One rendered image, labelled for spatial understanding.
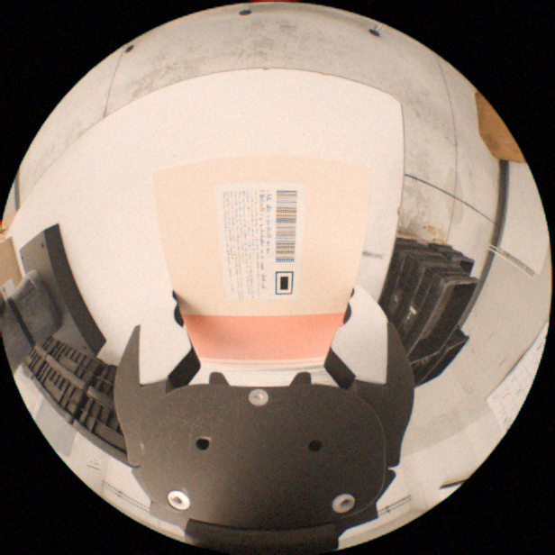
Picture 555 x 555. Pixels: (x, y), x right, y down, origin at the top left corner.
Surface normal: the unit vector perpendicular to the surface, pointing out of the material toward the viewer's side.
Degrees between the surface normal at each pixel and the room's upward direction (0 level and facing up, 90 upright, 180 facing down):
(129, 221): 0
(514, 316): 90
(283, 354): 0
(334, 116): 0
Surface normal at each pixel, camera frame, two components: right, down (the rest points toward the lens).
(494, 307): -1.00, 0.01
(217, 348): 0.04, 0.48
